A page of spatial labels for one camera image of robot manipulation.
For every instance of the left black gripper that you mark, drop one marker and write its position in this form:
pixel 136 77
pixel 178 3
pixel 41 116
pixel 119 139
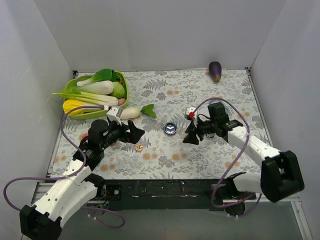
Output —
pixel 126 132

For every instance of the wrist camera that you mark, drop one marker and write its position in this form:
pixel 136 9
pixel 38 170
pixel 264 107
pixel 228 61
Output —
pixel 192 115
pixel 114 115

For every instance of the yellow toy napa cabbage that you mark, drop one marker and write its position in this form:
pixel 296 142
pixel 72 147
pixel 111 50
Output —
pixel 80 106

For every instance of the small silver pill bottle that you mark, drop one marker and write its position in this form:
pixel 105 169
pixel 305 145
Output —
pixel 211 135

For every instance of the blue rectangular pill box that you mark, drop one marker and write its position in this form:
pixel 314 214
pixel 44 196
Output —
pixel 227 108

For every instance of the green toy celery stalk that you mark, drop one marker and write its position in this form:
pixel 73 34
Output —
pixel 104 100

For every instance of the blue round pill container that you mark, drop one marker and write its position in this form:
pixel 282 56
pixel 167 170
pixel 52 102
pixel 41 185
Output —
pixel 170 128

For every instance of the purple toy eggplant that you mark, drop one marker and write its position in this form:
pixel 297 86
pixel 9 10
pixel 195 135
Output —
pixel 215 71

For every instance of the floral table mat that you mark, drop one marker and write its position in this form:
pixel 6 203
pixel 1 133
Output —
pixel 166 156

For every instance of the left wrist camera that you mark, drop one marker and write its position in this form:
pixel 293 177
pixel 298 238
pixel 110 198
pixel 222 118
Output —
pixel 114 115

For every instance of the white toy radish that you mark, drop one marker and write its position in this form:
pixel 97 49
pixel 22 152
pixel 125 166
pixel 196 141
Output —
pixel 134 112

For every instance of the white toy bok choy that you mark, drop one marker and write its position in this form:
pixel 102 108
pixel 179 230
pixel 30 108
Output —
pixel 101 83

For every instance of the pink rectangular pill box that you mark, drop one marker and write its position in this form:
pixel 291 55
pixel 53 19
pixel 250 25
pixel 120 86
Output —
pixel 82 136

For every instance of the green vegetable basket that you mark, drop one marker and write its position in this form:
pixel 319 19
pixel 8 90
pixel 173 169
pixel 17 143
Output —
pixel 100 113

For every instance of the orange bottle cap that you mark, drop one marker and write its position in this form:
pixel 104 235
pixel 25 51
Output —
pixel 139 147

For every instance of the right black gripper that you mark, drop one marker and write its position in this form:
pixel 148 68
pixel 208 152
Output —
pixel 196 130

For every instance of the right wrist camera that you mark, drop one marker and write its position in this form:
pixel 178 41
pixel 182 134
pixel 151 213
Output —
pixel 192 115

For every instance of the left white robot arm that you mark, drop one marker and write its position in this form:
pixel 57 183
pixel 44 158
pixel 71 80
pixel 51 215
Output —
pixel 45 219

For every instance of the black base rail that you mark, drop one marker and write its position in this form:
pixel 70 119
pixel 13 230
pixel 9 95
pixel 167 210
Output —
pixel 158 194

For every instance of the green toy cabbage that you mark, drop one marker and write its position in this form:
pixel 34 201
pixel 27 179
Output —
pixel 118 90

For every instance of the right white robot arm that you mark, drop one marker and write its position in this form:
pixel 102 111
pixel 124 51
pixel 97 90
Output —
pixel 280 175

